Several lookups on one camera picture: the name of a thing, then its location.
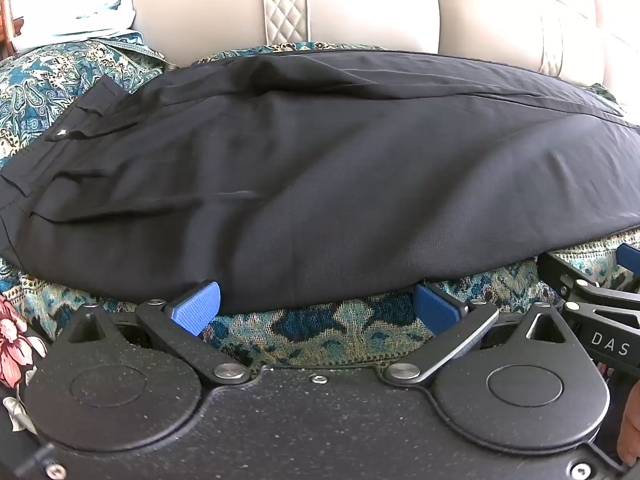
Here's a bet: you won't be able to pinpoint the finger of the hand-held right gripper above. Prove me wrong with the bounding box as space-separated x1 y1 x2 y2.
539 251 640 312
616 243 640 282

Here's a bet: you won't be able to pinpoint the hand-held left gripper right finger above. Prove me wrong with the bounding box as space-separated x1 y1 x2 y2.
384 283 570 387

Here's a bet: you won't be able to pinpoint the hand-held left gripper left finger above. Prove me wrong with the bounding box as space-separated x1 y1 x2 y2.
65 281 254 387

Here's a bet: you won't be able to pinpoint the black pants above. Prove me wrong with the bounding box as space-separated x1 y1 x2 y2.
0 50 640 317

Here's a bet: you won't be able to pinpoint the person's right hand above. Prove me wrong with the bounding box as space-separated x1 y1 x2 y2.
617 382 640 467

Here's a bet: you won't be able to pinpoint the teal patterned blanket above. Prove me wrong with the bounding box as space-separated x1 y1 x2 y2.
0 40 640 376

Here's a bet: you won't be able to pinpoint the beige leather headboard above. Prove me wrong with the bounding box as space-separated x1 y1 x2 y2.
132 0 640 111

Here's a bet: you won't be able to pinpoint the light blue cloth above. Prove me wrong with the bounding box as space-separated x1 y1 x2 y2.
10 0 146 55

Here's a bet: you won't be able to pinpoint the wooden furniture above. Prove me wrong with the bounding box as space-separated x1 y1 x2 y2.
0 0 25 58

